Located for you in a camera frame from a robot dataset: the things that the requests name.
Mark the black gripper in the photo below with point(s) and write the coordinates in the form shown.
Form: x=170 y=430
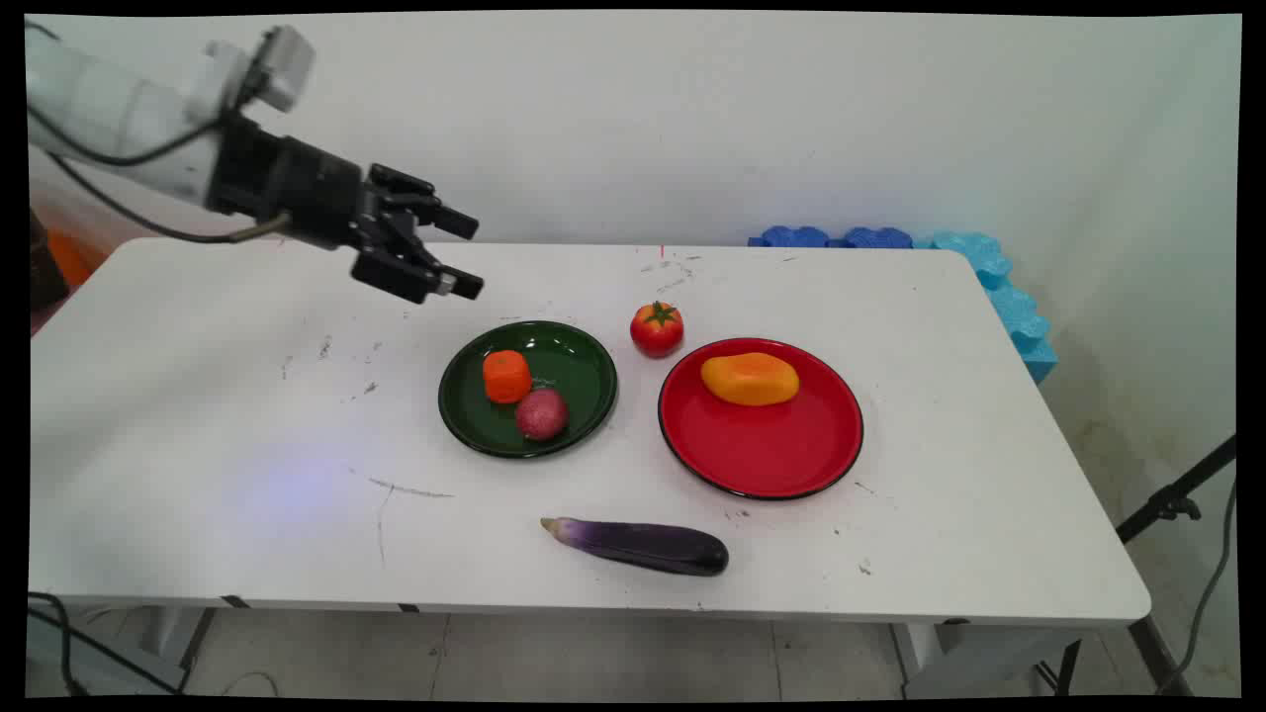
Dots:
x=297 y=188

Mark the orange toy fruit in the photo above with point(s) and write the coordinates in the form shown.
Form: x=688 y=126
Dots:
x=506 y=377

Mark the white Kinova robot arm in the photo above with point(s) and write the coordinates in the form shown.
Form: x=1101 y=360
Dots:
x=104 y=109

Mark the red purple toy onion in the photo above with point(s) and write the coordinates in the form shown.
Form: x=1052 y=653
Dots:
x=541 y=414

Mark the dark green round plate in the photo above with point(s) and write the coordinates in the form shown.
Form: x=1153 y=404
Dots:
x=579 y=381

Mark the red toy tomato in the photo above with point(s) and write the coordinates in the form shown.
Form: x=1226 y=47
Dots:
x=657 y=332

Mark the orange and dark base object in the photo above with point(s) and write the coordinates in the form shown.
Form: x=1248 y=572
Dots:
x=69 y=257

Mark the yellow orange toy mango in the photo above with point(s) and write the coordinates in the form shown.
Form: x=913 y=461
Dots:
x=750 y=380

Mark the dark blue foam piece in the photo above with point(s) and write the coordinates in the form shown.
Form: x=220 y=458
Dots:
x=791 y=237
x=878 y=238

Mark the purple toy eggplant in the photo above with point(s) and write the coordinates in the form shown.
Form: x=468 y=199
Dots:
x=653 y=546

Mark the red round plate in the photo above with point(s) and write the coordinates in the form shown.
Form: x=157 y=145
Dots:
x=762 y=450

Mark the black metal table leg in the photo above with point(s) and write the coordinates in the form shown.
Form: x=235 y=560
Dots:
x=1067 y=667
x=1157 y=658
x=196 y=643

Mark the light blue foam mat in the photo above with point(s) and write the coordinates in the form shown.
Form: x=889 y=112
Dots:
x=1014 y=311

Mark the black tripod leg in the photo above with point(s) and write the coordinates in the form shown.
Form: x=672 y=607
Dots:
x=1172 y=499

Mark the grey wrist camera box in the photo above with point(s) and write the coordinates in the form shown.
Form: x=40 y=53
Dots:
x=285 y=64

